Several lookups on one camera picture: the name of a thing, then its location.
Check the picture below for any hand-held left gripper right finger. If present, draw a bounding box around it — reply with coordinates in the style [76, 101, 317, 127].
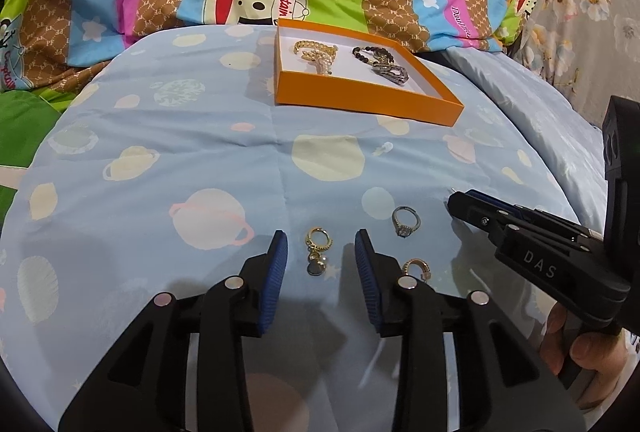
[353, 228, 586, 432]

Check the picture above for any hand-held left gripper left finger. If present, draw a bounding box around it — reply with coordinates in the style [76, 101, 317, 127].
[57, 229, 290, 432]

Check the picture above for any light blue planet print blanket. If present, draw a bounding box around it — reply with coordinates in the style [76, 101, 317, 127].
[0, 23, 608, 432]

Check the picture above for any black bead bracelet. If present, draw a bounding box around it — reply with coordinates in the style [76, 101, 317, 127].
[351, 43, 396, 63]

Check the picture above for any pearl bracelet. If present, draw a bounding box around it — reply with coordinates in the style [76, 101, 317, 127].
[305, 52, 337, 76]

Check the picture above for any grey floral cloth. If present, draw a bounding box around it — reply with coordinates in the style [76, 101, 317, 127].
[500, 0, 640, 128]

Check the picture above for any gold chain bracelet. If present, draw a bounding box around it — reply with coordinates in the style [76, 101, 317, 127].
[292, 40, 341, 60]

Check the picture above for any small hoop earring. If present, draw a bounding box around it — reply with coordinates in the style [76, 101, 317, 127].
[401, 258, 434, 282]

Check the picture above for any silver watch band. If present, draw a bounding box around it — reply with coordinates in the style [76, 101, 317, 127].
[370, 62, 412, 87]

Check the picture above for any person's right hand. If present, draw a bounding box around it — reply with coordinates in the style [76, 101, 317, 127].
[544, 302, 640, 413]

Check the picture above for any orange cardboard box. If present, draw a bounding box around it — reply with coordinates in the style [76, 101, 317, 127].
[274, 17, 466, 125]

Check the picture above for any gold charm earring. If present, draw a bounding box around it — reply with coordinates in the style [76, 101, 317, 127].
[305, 227, 335, 279]

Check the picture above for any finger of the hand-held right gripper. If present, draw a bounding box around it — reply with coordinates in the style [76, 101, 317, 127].
[446, 191, 632, 328]
[467, 189, 603, 240]

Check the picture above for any green pillow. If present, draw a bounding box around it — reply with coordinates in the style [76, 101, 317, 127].
[0, 90, 66, 223]

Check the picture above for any pale blue quilt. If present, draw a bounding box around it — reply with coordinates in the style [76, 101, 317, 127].
[440, 47, 608, 233]

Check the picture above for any silver stone ring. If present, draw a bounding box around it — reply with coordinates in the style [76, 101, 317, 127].
[391, 205, 422, 239]

